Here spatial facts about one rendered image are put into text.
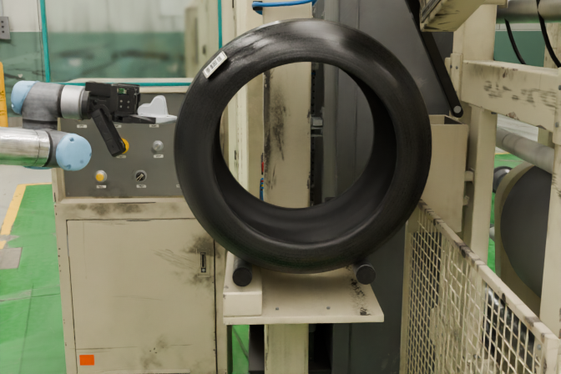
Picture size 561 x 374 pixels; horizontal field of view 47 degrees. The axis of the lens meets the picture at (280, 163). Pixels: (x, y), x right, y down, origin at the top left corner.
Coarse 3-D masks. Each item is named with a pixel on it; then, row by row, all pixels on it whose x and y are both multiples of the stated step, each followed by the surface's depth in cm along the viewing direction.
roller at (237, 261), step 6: (234, 258) 154; (234, 264) 149; (240, 264) 146; (246, 264) 146; (234, 270) 144; (240, 270) 143; (246, 270) 143; (234, 276) 143; (240, 276) 144; (246, 276) 144; (234, 282) 144; (240, 282) 144; (246, 282) 144
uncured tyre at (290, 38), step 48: (240, 48) 134; (288, 48) 132; (336, 48) 133; (384, 48) 137; (192, 96) 136; (384, 96) 134; (192, 144) 136; (384, 144) 165; (192, 192) 139; (240, 192) 166; (384, 192) 164; (240, 240) 140; (288, 240) 165; (336, 240) 140; (384, 240) 144
